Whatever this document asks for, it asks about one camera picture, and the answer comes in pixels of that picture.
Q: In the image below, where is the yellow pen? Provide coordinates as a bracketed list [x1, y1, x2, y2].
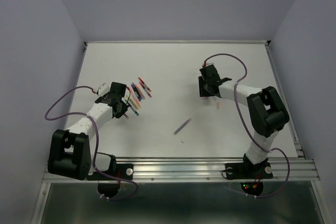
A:
[127, 95, 137, 108]

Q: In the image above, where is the green pen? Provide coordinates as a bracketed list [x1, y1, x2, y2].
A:
[129, 104, 139, 116]

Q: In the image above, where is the red orange pen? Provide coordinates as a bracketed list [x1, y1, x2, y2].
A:
[131, 88, 140, 104]

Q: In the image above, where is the dark purple pen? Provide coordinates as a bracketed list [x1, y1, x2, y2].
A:
[135, 84, 145, 100]

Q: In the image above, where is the red pen clear cap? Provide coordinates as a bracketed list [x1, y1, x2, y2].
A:
[141, 84, 152, 98]

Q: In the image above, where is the orange brown pen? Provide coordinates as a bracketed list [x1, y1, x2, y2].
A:
[138, 77, 151, 93]

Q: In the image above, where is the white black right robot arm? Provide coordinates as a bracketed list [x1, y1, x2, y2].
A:
[198, 64, 289, 177]

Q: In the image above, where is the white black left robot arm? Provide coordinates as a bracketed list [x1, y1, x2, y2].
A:
[45, 82, 129, 180]

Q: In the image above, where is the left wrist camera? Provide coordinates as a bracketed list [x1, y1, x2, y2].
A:
[96, 83, 110, 97]

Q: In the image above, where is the aluminium rail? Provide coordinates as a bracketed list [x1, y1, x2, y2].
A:
[43, 157, 321, 183]

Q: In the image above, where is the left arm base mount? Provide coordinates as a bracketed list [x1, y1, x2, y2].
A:
[86, 152, 139, 201]

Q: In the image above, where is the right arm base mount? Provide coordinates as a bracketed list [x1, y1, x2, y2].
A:
[221, 154, 273, 197]

